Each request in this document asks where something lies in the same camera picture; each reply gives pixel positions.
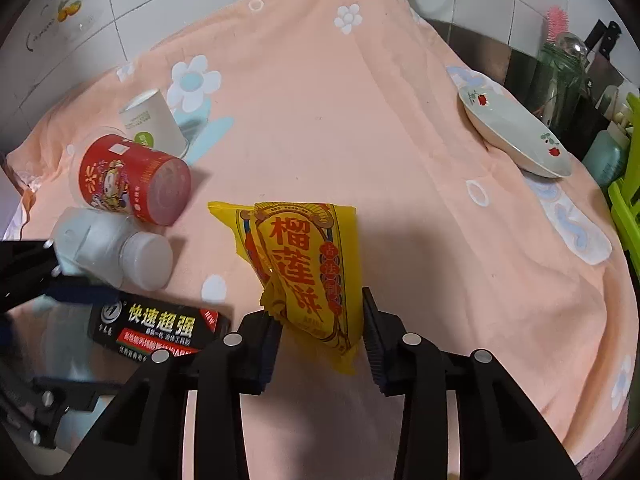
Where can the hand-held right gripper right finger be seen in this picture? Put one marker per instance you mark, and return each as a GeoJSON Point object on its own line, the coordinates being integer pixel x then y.
{"type": "Point", "coordinates": [372, 350]}

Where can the yellow snack packet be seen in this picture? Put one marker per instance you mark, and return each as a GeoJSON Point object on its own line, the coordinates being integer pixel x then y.
{"type": "Point", "coordinates": [300, 260]}

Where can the white paper cup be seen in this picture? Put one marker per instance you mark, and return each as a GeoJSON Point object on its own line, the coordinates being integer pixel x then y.
{"type": "Point", "coordinates": [150, 120]}

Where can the white plastic bottle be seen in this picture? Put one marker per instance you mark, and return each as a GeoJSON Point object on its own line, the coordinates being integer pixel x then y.
{"type": "Point", "coordinates": [110, 250]}

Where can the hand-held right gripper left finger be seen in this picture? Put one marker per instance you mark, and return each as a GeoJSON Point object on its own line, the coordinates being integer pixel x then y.
{"type": "Point", "coordinates": [267, 360]}

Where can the black printed box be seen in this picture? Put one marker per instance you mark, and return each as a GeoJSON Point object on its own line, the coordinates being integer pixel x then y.
{"type": "Point", "coordinates": [160, 327]}

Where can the white plate with red flowers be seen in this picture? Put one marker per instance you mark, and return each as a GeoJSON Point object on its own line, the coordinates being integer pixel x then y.
{"type": "Point", "coordinates": [515, 135]}

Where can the pink brush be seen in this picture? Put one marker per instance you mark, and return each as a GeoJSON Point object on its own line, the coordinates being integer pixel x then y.
{"type": "Point", "coordinates": [556, 22]}

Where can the peach floral towel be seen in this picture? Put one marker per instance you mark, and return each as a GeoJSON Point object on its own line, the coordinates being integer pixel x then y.
{"type": "Point", "coordinates": [400, 185]}

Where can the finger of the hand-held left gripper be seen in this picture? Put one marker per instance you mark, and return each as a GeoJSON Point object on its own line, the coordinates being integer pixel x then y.
{"type": "Point", "coordinates": [80, 292]}
{"type": "Point", "coordinates": [50, 395]}

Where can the green plastic dish rack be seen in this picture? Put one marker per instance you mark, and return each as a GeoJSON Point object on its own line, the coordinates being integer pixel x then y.
{"type": "Point", "coordinates": [626, 210]}

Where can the glass jar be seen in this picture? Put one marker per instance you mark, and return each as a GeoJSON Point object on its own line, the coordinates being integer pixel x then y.
{"type": "Point", "coordinates": [557, 85]}

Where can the teal plastic bottle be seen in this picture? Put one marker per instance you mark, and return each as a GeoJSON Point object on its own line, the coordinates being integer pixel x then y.
{"type": "Point", "coordinates": [605, 156]}

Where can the red printed cup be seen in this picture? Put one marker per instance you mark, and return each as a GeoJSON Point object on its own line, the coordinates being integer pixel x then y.
{"type": "Point", "coordinates": [135, 180]}

